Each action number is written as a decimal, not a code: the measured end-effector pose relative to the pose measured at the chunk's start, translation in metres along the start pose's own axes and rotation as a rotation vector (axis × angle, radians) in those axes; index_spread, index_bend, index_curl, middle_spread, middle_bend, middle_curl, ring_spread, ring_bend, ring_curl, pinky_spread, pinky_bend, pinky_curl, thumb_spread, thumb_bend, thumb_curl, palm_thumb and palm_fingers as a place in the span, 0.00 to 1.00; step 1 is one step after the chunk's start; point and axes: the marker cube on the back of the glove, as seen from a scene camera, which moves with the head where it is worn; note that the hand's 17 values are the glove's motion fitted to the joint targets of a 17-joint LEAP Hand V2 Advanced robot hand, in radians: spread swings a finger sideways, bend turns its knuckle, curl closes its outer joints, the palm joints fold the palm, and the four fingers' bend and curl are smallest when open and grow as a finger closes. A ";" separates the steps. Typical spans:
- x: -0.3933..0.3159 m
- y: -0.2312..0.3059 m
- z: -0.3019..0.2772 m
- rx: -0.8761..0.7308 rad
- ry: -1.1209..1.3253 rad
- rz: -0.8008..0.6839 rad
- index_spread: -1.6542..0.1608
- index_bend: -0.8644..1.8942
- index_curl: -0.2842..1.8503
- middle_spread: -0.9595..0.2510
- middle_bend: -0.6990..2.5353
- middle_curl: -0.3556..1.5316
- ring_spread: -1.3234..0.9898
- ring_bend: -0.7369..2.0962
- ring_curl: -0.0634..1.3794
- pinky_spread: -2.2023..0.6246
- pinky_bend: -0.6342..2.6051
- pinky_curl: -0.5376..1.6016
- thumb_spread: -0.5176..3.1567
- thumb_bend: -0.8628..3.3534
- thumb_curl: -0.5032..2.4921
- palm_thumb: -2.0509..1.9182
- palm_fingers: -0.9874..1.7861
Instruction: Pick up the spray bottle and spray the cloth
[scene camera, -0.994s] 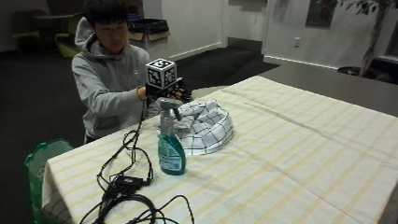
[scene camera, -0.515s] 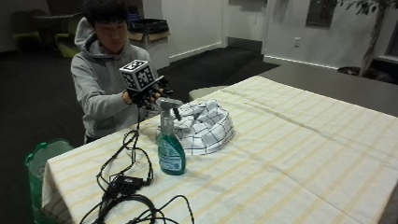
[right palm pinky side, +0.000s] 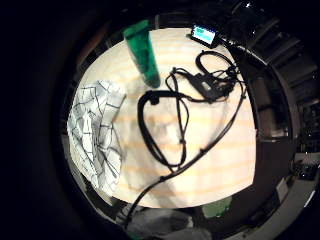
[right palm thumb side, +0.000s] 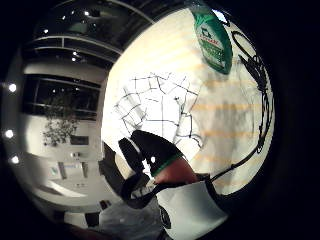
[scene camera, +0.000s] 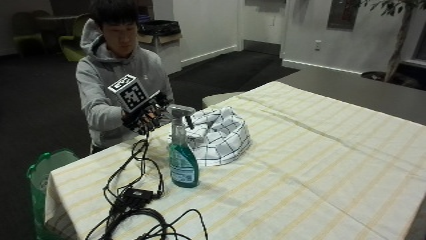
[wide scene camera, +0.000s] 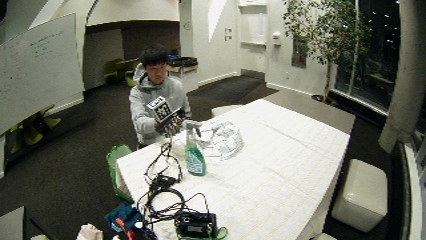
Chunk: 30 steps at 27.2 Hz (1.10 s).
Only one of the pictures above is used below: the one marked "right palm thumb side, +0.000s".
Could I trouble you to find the the person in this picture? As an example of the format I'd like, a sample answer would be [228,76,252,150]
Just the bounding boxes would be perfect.
[155,179,232,240]

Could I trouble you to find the black cable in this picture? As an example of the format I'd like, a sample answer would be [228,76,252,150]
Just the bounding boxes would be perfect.
[209,30,276,183]

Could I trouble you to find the green potted plant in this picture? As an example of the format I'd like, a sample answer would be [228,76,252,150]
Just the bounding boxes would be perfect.
[42,89,81,148]

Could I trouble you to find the dark wall screen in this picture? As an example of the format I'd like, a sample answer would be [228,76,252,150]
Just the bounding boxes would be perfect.
[69,134,90,146]

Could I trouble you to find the green detergent bottle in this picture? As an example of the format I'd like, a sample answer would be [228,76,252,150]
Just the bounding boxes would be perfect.
[190,0,234,75]

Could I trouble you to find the white cloth with black lines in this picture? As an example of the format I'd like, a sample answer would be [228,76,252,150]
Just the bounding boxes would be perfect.
[113,72,205,149]

